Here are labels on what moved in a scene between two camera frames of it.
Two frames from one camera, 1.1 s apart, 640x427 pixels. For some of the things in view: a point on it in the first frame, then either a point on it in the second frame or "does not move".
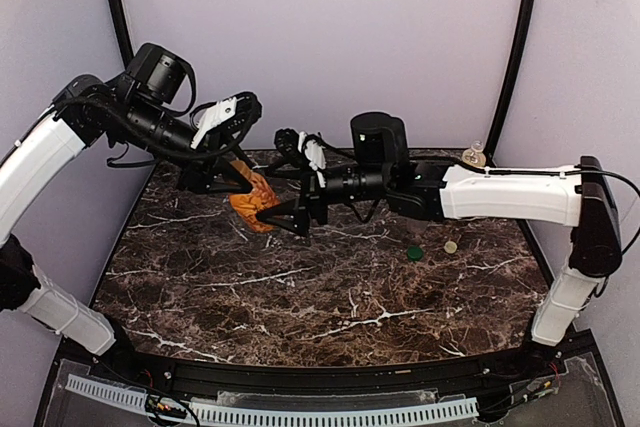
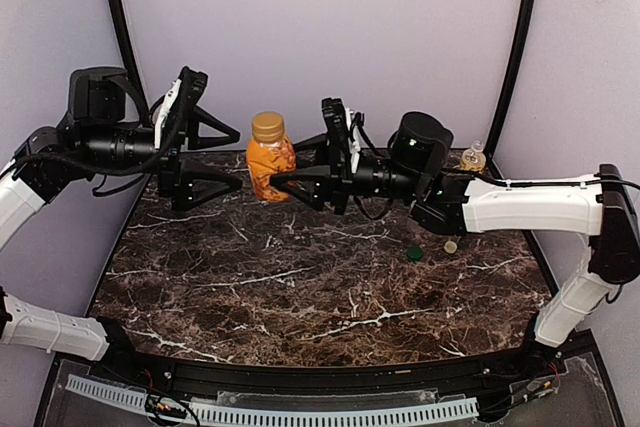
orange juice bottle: [250, 204] to [269, 153]
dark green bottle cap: [415, 253] does not move
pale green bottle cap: [450, 247] does not move
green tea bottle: [475, 156] does not move
